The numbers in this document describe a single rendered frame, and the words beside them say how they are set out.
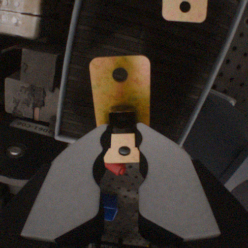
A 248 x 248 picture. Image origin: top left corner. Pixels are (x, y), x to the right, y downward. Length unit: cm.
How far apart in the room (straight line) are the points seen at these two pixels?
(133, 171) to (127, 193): 15
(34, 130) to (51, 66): 12
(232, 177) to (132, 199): 71
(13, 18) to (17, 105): 13
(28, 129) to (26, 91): 6
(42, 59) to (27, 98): 8
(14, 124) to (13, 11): 17
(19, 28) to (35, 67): 6
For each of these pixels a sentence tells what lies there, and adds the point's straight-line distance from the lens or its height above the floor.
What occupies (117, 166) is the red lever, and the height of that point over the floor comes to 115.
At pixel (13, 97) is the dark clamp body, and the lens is 33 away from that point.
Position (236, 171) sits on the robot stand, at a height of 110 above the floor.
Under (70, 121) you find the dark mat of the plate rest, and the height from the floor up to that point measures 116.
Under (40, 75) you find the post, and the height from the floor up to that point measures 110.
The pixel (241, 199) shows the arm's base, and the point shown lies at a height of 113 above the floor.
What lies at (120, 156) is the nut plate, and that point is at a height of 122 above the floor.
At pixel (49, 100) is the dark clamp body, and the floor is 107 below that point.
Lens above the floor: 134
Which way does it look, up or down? 60 degrees down
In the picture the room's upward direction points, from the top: 179 degrees counter-clockwise
